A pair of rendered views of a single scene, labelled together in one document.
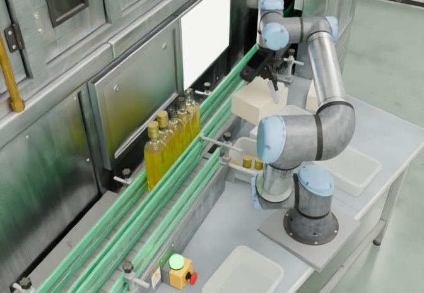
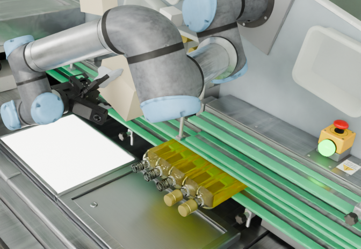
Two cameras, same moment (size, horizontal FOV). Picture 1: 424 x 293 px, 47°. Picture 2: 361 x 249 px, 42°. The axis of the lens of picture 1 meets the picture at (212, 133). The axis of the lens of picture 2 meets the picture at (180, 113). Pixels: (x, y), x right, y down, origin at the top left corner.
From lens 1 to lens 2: 0.40 m
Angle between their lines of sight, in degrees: 9
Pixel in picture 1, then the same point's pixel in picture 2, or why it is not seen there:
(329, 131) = (144, 43)
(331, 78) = (77, 43)
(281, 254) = (291, 24)
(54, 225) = not seen: outside the picture
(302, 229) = (258, 7)
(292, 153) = (182, 81)
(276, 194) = (228, 56)
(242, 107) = (136, 107)
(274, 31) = (42, 114)
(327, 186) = not seen: outside the picture
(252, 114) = not seen: hidden behind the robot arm
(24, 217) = not seen: outside the picture
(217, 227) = (274, 98)
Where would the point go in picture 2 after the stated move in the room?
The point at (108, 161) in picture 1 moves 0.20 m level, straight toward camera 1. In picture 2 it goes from (232, 240) to (282, 232)
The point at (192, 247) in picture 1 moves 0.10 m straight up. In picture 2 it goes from (303, 124) to (284, 134)
